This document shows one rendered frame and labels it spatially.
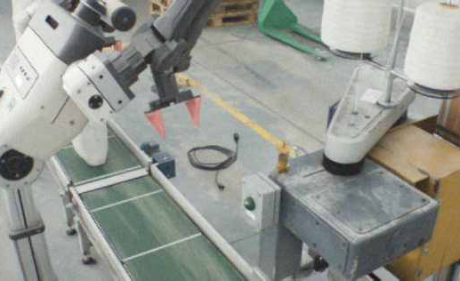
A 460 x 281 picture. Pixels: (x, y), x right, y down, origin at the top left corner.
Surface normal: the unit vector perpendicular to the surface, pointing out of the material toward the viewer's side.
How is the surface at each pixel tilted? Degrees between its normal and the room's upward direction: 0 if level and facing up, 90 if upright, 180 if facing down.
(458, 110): 90
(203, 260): 0
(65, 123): 90
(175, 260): 0
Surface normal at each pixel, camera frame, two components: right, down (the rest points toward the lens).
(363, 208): 0.04, -0.89
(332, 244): -0.83, 0.23
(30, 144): 0.15, 0.79
